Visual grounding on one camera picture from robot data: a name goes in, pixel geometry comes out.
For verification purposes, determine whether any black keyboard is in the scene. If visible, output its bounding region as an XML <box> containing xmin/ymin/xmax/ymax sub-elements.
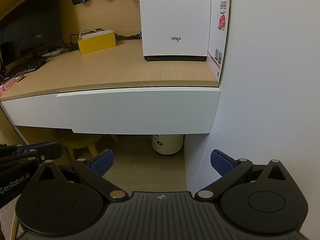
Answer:
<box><xmin>4</xmin><ymin>55</ymin><xmax>48</xmax><ymax>80</ymax></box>

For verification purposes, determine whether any wide white drawer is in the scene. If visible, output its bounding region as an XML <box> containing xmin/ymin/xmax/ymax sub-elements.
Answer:
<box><xmin>56</xmin><ymin>87</ymin><xmax>221</xmax><ymax>134</ymax></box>

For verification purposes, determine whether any narrow white drawer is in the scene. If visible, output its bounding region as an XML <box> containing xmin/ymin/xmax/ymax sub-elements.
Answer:
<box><xmin>0</xmin><ymin>94</ymin><xmax>74</xmax><ymax>130</ymax></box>

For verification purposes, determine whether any white looped cable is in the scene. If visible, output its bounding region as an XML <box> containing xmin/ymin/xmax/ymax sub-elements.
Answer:
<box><xmin>79</xmin><ymin>28</ymin><xmax>105</xmax><ymax>39</ymax></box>

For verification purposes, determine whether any white quilted bedding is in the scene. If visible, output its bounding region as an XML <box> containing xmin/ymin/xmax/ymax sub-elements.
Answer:
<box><xmin>0</xmin><ymin>206</ymin><xmax>19</xmax><ymax>240</ymax></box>

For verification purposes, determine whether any black computer monitor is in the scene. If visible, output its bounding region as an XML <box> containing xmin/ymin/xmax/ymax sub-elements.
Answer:
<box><xmin>0</xmin><ymin>0</ymin><xmax>63</xmax><ymax>68</ymax></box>

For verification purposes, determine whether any white printed leaflet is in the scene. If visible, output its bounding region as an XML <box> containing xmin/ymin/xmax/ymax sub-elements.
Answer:
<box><xmin>207</xmin><ymin>0</ymin><xmax>234</xmax><ymax>83</ymax></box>

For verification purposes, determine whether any black looped cable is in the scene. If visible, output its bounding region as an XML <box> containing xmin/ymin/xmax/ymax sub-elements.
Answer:
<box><xmin>69</xmin><ymin>34</ymin><xmax>81</xmax><ymax>52</ymax></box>

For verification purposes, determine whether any black cable bundle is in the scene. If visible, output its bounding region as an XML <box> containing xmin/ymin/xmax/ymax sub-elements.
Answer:
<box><xmin>115</xmin><ymin>29</ymin><xmax>143</xmax><ymax>41</ymax></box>

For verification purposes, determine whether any white extension socket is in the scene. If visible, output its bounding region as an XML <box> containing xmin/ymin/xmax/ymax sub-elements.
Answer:
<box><xmin>42</xmin><ymin>47</ymin><xmax>67</xmax><ymax>57</ymax></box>

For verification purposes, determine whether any white computer case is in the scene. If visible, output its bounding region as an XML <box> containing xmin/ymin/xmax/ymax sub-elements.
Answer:
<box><xmin>138</xmin><ymin>0</ymin><xmax>212</xmax><ymax>62</ymax></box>

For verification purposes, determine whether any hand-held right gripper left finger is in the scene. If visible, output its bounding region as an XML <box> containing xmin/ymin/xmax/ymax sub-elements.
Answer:
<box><xmin>37</xmin><ymin>149</ymin><xmax>127</xmax><ymax>200</ymax></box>

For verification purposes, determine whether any pink glittery object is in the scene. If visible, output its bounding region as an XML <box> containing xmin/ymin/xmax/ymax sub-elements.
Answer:
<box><xmin>0</xmin><ymin>80</ymin><xmax>18</xmax><ymax>97</ymax></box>

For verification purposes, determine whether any yellow cardboard box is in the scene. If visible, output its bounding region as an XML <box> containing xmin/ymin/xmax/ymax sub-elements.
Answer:
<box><xmin>77</xmin><ymin>30</ymin><xmax>117</xmax><ymax>55</ymax></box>

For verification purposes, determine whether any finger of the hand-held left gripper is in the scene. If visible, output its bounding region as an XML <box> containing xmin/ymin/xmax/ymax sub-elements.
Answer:
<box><xmin>0</xmin><ymin>141</ymin><xmax>52</xmax><ymax>153</ymax></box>
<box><xmin>0</xmin><ymin>142</ymin><xmax>63</xmax><ymax>173</ymax></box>

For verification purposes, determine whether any green stool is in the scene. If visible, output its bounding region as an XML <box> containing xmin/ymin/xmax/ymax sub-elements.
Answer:
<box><xmin>57</xmin><ymin>132</ymin><xmax>103</xmax><ymax>162</ymax></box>

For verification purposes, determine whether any white round bin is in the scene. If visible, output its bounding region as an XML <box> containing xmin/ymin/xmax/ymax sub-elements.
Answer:
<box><xmin>151</xmin><ymin>134</ymin><xmax>185</xmax><ymax>156</ymax></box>

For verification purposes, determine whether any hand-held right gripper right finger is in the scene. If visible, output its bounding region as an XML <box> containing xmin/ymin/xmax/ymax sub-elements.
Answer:
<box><xmin>194</xmin><ymin>149</ymin><xmax>287</xmax><ymax>200</ymax></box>

